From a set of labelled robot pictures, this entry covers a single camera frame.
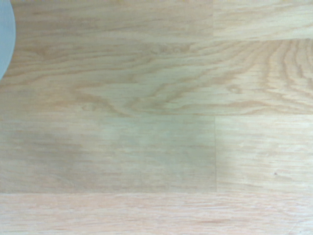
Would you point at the translucent water pitcher blue lid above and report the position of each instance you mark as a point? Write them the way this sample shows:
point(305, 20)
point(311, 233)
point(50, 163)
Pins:
point(6, 36)

